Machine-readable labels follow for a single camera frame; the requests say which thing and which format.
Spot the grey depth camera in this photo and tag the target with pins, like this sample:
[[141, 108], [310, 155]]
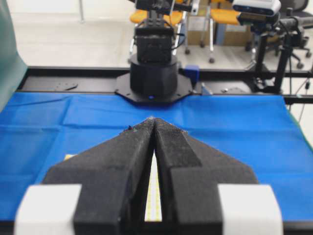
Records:
[[258, 7]]

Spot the orange chair left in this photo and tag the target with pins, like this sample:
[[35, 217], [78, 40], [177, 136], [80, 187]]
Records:
[[157, 32]]

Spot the blue small box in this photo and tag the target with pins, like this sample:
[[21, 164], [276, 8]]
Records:
[[192, 72]]

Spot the orange chair right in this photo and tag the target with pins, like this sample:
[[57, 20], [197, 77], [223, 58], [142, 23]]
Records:
[[220, 19]]

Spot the black office chair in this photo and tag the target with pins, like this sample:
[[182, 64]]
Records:
[[295, 8]]

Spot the green curtain sheet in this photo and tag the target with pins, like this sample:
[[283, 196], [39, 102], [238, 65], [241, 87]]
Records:
[[12, 66]]

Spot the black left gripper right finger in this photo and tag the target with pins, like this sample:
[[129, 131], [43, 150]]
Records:
[[207, 192]]

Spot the yellow checked towel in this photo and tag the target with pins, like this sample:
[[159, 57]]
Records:
[[151, 192]]

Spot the orange chair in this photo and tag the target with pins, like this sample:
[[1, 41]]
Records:
[[157, 32], [220, 19]]

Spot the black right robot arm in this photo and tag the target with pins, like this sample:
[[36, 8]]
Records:
[[154, 73]]

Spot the blue table cloth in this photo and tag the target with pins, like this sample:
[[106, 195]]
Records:
[[38, 130]]

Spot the cardboard box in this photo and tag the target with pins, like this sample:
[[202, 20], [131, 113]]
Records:
[[195, 24]]

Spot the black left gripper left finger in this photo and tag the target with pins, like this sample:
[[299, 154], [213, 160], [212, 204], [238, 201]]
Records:
[[89, 193]]

